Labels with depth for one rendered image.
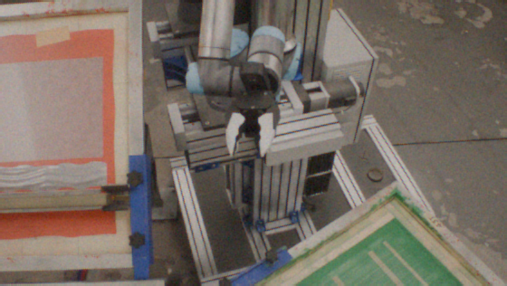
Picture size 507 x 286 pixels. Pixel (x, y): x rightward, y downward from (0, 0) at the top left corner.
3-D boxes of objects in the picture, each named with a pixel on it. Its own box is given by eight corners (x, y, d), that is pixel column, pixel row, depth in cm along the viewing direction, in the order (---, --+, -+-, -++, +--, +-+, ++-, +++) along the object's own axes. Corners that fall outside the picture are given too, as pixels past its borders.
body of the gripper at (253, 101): (276, 140, 94) (282, 98, 101) (272, 109, 87) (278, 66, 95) (238, 140, 95) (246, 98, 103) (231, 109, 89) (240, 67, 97)
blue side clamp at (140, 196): (132, 157, 136) (128, 154, 129) (149, 157, 136) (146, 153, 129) (136, 264, 131) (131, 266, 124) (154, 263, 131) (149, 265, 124)
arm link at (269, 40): (284, 53, 112) (287, 23, 105) (281, 84, 105) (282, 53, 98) (252, 51, 112) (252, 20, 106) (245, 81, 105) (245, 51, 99)
